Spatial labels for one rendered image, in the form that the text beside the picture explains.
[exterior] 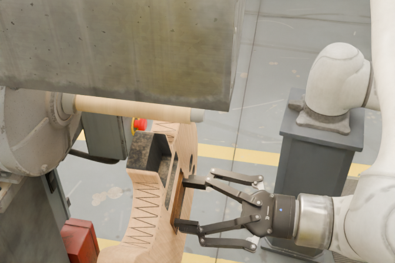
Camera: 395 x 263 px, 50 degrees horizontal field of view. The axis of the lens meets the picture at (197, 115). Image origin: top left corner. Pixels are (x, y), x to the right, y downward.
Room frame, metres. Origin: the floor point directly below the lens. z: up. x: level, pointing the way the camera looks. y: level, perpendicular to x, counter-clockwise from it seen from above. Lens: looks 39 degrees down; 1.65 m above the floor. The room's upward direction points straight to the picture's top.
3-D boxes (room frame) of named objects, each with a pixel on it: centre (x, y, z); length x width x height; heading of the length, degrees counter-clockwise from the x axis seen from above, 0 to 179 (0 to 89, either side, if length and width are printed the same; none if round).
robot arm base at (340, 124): (1.18, -0.44, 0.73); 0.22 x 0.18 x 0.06; 72
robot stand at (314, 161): (1.17, -0.45, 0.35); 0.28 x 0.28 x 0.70; 72
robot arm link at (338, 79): (1.17, -0.46, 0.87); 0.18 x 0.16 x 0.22; 74
